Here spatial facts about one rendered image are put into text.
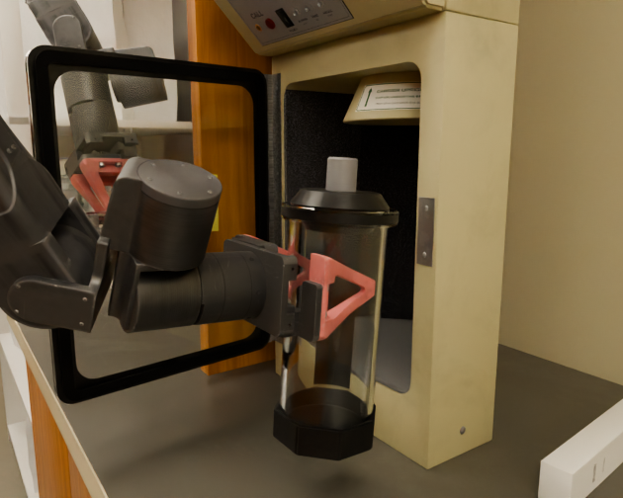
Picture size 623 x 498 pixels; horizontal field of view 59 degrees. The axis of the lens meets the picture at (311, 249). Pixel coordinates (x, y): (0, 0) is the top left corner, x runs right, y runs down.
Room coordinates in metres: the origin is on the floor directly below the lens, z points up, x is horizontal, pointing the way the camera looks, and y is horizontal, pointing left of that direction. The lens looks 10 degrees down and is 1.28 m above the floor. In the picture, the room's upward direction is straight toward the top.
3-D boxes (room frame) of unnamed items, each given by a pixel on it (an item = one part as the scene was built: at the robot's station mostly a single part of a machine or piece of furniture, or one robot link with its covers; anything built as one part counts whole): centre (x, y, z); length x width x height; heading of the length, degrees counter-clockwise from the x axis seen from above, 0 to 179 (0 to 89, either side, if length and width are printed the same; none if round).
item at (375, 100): (0.71, -0.13, 1.34); 0.18 x 0.18 x 0.05
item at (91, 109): (0.69, 0.18, 1.19); 0.30 x 0.01 x 0.40; 131
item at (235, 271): (0.44, 0.07, 1.17); 0.10 x 0.07 x 0.07; 35
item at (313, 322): (0.45, -0.01, 1.17); 0.09 x 0.07 x 0.07; 125
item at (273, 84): (0.79, 0.06, 1.19); 0.03 x 0.02 x 0.39; 35
